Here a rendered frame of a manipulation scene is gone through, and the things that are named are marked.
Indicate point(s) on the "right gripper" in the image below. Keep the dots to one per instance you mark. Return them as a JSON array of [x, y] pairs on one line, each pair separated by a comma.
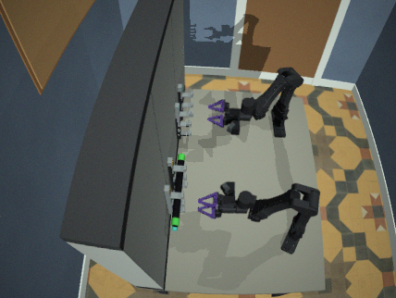
[[224, 121]]

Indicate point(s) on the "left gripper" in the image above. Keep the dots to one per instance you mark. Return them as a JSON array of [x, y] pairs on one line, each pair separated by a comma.
[[226, 208]]

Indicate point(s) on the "black bar with green end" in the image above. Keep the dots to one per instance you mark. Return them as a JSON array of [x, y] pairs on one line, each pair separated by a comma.
[[178, 188]]

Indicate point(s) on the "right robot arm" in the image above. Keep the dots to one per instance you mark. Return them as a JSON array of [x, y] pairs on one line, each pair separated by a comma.
[[280, 109]]

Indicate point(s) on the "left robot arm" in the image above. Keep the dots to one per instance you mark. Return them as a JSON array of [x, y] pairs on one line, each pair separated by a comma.
[[261, 209]]

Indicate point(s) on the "light grey panel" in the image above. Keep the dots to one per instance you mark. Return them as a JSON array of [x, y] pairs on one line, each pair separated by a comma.
[[116, 192]]

